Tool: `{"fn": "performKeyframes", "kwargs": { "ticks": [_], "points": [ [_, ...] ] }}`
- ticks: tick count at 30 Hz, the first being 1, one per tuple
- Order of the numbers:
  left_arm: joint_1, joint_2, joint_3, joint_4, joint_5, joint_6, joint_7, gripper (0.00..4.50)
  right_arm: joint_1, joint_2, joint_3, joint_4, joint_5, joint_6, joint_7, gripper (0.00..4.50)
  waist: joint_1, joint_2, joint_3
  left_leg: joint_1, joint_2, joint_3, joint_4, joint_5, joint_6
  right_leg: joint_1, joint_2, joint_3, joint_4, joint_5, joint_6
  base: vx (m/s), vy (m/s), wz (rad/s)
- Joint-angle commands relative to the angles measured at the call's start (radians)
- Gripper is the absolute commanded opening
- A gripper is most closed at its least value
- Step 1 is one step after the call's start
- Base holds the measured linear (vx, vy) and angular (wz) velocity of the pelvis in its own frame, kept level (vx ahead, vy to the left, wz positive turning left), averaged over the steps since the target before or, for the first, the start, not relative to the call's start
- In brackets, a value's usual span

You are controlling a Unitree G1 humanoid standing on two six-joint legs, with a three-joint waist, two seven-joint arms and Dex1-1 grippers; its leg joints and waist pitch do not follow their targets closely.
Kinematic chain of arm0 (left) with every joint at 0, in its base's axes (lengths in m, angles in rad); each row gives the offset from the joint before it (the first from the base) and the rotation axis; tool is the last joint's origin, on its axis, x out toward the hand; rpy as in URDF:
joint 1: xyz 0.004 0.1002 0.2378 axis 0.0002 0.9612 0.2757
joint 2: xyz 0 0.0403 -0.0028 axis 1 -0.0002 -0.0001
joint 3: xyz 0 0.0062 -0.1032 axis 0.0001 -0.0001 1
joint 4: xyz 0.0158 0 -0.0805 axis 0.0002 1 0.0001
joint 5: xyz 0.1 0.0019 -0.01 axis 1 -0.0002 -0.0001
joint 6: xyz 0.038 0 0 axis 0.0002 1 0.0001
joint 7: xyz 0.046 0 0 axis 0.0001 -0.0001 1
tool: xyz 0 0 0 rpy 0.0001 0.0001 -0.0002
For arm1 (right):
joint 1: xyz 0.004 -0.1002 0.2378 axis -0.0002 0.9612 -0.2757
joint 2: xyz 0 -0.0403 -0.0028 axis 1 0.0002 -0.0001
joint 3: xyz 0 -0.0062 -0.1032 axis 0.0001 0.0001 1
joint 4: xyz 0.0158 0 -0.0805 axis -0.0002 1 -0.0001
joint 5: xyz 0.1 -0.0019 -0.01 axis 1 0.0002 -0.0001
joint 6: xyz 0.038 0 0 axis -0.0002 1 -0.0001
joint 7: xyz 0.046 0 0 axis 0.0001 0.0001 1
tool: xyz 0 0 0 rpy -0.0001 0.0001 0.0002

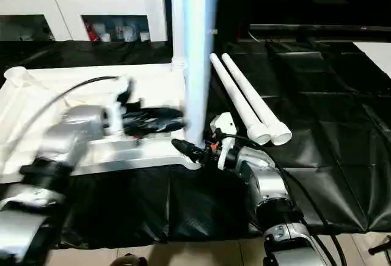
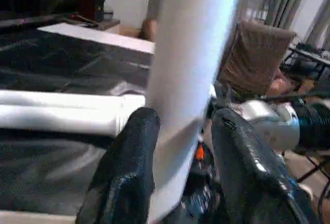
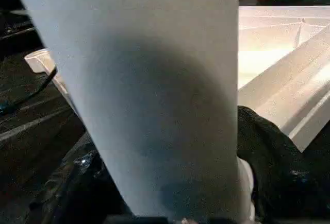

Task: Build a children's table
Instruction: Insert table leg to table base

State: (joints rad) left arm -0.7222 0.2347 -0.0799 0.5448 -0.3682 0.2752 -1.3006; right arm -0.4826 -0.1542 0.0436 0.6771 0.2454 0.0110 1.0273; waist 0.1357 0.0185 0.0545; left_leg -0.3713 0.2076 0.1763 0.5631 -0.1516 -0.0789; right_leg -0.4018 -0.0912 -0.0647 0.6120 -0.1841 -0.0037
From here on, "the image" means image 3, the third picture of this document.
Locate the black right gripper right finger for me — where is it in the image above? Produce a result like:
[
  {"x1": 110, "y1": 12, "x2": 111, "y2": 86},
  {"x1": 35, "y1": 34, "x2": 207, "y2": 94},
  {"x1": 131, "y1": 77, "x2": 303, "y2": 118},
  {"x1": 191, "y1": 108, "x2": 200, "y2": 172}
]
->
[{"x1": 236, "y1": 105, "x2": 330, "y2": 224}]

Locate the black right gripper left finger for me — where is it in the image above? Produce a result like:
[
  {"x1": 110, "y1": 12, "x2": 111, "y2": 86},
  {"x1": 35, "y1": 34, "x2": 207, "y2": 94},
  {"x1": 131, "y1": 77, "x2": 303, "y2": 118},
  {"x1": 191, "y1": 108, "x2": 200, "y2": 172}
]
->
[{"x1": 28, "y1": 131, "x2": 135, "y2": 224}]

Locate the white plastic table top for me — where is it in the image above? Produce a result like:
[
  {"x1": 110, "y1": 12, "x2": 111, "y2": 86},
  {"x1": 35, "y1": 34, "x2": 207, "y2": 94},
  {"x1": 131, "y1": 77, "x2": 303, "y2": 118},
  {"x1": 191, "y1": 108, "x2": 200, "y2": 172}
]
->
[{"x1": 24, "y1": 5, "x2": 330, "y2": 154}]

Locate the white plastic table leg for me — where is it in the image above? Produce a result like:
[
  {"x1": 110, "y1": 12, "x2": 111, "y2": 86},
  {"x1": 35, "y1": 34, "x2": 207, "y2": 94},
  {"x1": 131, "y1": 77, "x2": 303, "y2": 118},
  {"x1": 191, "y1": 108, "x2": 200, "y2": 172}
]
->
[{"x1": 7, "y1": 0, "x2": 256, "y2": 222}]

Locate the black left wrist camera cable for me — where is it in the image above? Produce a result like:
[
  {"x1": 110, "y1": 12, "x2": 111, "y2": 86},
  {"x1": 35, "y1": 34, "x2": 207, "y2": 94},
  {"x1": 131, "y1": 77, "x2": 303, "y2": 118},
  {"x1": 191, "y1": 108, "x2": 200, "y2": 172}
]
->
[{"x1": 0, "y1": 65, "x2": 58, "y2": 114}]

